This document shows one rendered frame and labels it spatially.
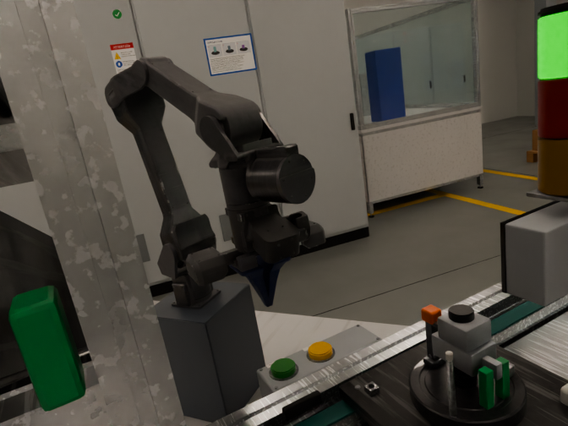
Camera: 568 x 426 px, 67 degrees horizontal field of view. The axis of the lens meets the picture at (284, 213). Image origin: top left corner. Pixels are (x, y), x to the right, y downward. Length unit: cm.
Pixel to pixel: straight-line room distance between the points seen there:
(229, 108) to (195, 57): 284
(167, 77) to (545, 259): 49
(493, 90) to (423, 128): 623
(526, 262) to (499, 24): 1062
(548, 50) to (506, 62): 1069
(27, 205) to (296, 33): 231
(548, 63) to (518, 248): 16
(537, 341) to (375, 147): 370
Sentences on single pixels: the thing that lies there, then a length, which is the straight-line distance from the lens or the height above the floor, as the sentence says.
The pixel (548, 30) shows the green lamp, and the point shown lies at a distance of 43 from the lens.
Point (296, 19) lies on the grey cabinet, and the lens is 361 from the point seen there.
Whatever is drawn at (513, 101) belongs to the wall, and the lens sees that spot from 1129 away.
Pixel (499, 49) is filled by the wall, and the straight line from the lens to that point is 1098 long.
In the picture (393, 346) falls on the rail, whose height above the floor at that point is 95.
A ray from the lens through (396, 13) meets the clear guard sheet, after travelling 464.
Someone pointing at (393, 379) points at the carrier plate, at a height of 97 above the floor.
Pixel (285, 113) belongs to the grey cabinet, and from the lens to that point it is 351.
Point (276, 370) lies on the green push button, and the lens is 72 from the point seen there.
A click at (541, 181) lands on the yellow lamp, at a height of 127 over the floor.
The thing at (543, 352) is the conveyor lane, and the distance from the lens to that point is 85.
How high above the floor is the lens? 139
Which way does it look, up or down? 16 degrees down
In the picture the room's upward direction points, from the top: 9 degrees counter-clockwise
